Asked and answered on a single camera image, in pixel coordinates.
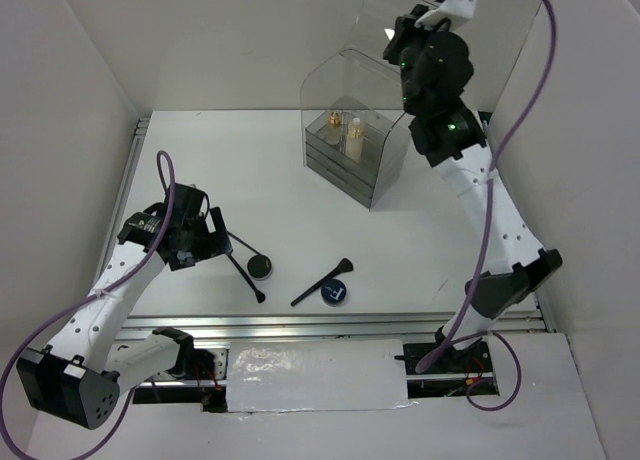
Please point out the black thin makeup brush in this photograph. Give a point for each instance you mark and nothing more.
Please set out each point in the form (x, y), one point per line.
(244, 243)

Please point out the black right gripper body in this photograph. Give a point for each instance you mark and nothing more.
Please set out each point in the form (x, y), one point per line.
(403, 48)

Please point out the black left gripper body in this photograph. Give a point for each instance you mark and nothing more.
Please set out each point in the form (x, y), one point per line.
(200, 244)

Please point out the aluminium frame rail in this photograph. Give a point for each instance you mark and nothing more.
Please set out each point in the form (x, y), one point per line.
(209, 328)

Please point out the small gold cap bottle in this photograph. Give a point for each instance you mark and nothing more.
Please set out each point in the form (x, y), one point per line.
(334, 128)

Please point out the cream foundation bottle gold collar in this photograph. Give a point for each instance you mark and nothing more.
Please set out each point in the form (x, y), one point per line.
(355, 139)

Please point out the black fan makeup brush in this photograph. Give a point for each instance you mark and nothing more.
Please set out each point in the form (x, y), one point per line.
(344, 266)

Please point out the blue round jar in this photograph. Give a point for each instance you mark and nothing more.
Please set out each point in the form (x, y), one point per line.
(333, 292)

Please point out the black small makeup brush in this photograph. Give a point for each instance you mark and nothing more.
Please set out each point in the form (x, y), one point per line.
(259, 295)

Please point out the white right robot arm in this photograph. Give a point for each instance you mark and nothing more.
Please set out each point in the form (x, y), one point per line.
(514, 262)

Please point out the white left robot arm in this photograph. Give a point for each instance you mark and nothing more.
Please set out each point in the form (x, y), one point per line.
(80, 374)

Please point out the clear acrylic makeup organizer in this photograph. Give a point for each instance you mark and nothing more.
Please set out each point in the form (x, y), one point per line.
(359, 83)

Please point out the black round compact jar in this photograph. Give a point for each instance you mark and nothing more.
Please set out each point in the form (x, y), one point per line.
(259, 267)

